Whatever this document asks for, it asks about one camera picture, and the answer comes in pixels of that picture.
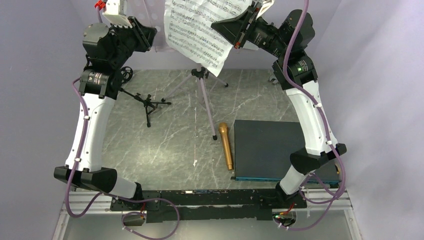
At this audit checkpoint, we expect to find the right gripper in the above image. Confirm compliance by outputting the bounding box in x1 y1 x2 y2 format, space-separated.
212 0 290 59

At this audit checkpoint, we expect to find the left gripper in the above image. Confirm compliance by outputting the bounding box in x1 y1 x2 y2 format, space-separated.
109 16 158 69

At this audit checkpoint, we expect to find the lilac music stand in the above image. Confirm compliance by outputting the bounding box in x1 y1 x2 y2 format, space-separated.
130 0 228 140

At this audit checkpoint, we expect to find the black microphone stand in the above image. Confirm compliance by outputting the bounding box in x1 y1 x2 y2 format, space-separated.
119 66 172 128

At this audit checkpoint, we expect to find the sheet music page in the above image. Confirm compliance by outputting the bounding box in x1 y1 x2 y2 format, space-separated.
163 0 252 77

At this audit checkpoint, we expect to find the gold microphone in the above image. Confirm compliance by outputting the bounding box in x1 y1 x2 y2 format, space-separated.
218 122 234 171

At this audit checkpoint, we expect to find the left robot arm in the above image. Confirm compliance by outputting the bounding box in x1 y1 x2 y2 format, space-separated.
53 16 157 210

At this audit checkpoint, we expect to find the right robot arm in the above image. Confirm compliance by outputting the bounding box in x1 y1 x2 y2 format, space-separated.
210 1 347 208

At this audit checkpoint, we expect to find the dark blue flat box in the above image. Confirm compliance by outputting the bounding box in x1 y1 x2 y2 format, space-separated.
231 119 342 183

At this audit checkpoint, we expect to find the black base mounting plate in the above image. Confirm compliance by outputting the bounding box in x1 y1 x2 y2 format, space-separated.
109 189 308 223

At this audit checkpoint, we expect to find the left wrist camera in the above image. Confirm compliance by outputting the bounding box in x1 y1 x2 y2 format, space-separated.
94 0 132 28

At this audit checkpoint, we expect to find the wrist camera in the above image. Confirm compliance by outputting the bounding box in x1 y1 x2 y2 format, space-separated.
94 0 132 28
256 0 275 18

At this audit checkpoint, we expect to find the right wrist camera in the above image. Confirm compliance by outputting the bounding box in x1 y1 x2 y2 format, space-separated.
256 0 275 18

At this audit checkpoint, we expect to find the orange handled adjustable wrench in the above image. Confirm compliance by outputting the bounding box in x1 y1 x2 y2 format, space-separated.
268 75 279 85

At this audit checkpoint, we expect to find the aluminium frame rail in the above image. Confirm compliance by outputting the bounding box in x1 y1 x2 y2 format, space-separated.
68 188 353 215

